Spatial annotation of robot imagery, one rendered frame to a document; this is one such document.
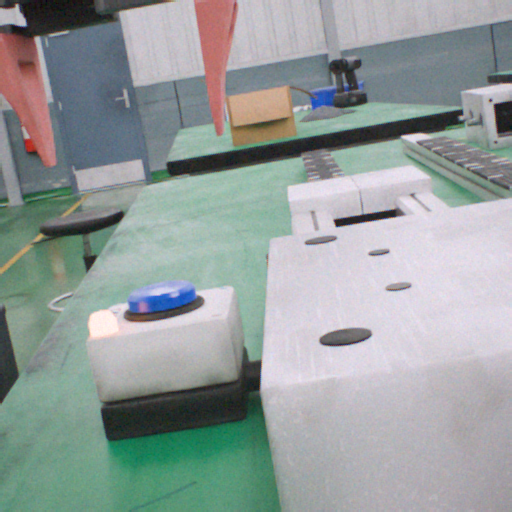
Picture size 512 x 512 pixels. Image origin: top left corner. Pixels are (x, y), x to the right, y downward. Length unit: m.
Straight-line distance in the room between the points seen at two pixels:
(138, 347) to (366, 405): 0.34
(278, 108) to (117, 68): 8.91
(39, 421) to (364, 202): 0.26
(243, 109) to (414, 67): 9.17
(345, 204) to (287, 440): 0.48
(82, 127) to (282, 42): 2.69
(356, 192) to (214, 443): 0.23
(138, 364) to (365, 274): 0.28
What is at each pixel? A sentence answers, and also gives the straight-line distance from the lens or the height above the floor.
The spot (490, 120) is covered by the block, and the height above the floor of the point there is 0.83.
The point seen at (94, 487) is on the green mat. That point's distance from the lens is 0.47.
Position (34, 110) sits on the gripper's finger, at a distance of 0.52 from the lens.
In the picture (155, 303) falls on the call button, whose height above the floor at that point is 0.85.
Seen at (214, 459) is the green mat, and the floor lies 0.78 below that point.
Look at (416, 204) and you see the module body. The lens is 0.61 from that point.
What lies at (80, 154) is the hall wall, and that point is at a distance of 11.76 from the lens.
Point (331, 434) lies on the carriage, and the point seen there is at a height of 0.89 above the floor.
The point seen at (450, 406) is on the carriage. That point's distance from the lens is 0.17.
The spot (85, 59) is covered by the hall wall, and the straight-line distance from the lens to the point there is 11.73.
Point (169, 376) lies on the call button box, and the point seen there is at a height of 0.81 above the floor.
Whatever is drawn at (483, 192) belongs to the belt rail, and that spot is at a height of 0.79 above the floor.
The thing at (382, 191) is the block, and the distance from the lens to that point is 0.65.
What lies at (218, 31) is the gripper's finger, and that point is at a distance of 0.49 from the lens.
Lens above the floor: 0.96
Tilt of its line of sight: 10 degrees down
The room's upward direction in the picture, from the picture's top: 10 degrees counter-clockwise
